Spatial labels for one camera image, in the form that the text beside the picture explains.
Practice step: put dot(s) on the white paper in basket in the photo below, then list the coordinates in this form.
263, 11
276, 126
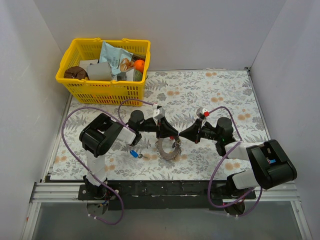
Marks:
85, 63

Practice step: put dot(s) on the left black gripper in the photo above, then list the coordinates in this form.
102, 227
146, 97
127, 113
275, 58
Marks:
159, 129

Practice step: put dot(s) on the loose blue key tag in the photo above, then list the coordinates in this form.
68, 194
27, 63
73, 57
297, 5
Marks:
135, 154

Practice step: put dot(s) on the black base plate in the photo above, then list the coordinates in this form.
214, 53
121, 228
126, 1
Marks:
161, 194

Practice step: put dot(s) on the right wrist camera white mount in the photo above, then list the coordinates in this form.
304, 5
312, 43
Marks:
202, 114

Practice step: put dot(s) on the yellow plastic basket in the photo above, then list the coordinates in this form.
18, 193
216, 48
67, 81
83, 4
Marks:
121, 89

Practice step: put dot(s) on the brown round pastry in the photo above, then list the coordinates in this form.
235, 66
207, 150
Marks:
75, 72

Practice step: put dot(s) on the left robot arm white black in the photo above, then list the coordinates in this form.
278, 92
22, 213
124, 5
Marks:
98, 137

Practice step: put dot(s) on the aluminium frame rail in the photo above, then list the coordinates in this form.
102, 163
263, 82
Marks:
67, 192

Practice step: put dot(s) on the light blue snack bag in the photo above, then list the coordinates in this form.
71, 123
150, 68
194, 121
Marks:
119, 59

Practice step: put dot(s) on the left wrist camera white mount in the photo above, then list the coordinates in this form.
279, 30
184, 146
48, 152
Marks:
158, 112

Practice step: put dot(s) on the orange fruit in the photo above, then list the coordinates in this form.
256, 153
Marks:
139, 65

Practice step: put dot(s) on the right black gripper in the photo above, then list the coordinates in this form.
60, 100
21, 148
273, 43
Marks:
198, 132

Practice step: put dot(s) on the floral table mat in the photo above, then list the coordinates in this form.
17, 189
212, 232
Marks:
181, 93

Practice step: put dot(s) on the green item in basket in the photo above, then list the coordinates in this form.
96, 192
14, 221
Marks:
137, 76

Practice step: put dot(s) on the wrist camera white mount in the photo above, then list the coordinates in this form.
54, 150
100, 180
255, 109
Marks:
202, 114
158, 112

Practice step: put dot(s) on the grey paper cup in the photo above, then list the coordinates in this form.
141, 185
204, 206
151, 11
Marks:
99, 72

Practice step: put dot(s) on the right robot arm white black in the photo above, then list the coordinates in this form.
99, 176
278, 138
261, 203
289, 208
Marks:
270, 165

